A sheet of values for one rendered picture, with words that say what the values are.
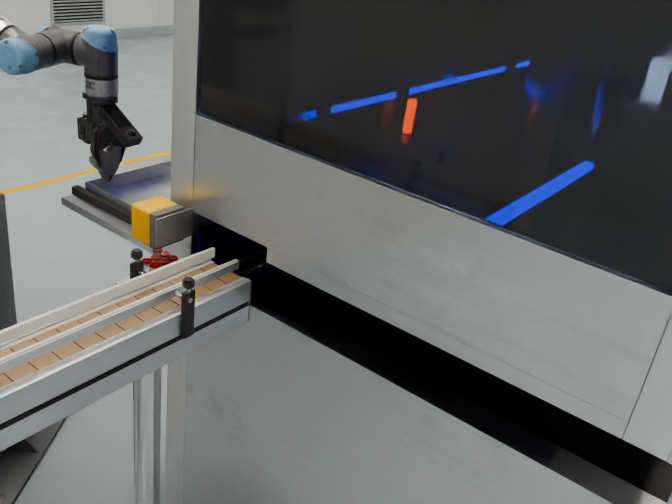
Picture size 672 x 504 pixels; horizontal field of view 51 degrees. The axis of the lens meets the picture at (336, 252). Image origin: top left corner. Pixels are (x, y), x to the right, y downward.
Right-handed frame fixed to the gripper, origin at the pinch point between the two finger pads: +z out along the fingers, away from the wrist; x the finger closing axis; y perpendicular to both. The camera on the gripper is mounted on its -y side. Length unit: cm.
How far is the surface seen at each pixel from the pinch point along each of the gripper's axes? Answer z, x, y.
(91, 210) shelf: 3.6, 10.0, -6.6
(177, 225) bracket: -8.2, 16.4, -43.0
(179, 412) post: 41, 12, -41
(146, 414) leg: 21, 34, -55
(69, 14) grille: 65, -313, 483
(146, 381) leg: 13, 34, -55
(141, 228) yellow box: -7.5, 21.5, -38.7
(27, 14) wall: 63, -270, 484
